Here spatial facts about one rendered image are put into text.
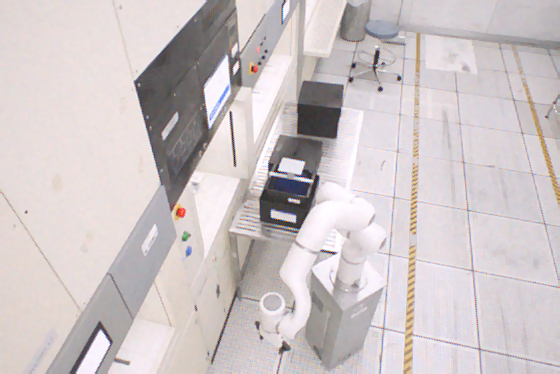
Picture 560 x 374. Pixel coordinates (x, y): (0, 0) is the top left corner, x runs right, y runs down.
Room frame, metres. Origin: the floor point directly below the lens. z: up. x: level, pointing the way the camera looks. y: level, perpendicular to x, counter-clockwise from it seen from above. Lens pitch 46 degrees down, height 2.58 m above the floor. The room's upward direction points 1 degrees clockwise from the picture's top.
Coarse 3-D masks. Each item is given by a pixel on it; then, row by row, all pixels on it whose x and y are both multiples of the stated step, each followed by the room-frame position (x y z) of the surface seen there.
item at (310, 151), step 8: (280, 136) 2.15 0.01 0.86; (288, 136) 2.15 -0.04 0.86; (280, 144) 2.07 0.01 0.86; (288, 144) 2.07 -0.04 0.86; (296, 144) 2.06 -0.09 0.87; (304, 144) 2.07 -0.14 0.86; (312, 144) 2.07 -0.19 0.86; (320, 144) 2.07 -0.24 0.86; (272, 152) 1.99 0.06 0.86; (280, 152) 1.99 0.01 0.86; (288, 152) 1.99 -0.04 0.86; (296, 152) 1.98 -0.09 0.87; (304, 152) 1.99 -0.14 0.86; (312, 152) 1.99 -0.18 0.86; (320, 152) 2.02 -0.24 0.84; (272, 160) 1.91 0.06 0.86; (280, 160) 1.92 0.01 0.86; (304, 160) 1.92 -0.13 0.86; (312, 160) 1.92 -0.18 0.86; (320, 160) 2.03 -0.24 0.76; (304, 168) 1.85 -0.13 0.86; (312, 168) 1.85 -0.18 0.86
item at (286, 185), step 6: (282, 180) 1.64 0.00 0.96; (288, 180) 1.63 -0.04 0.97; (294, 180) 1.63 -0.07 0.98; (276, 186) 1.65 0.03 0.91; (282, 186) 1.64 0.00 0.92; (288, 186) 1.63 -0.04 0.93; (294, 186) 1.62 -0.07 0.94; (300, 186) 1.62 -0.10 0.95; (288, 192) 1.63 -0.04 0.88; (294, 192) 1.62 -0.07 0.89; (300, 192) 1.61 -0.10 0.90; (306, 192) 1.61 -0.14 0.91
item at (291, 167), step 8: (288, 160) 1.67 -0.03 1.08; (296, 160) 1.67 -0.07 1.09; (280, 168) 1.61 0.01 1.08; (288, 168) 1.61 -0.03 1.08; (296, 168) 1.61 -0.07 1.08; (272, 176) 1.65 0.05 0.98; (280, 176) 1.63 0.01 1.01; (288, 176) 1.61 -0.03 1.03; (312, 176) 1.65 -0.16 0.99; (272, 184) 1.64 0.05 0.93; (312, 184) 1.59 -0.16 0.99; (272, 192) 1.54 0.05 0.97; (280, 192) 1.53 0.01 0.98; (272, 200) 1.54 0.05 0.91; (280, 200) 1.53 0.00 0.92; (288, 200) 1.52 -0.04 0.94; (296, 200) 1.51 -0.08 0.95; (304, 200) 1.50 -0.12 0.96; (304, 208) 1.50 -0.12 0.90
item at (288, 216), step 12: (264, 192) 1.61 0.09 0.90; (312, 192) 1.72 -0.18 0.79; (264, 204) 1.51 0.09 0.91; (276, 204) 1.50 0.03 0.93; (312, 204) 1.55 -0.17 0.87; (264, 216) 1.51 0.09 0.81; (276, 216) 1.50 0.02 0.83; (288, 216) 1.48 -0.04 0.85; (300, 216) 1.47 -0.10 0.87; (300, 228) 1.46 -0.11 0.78
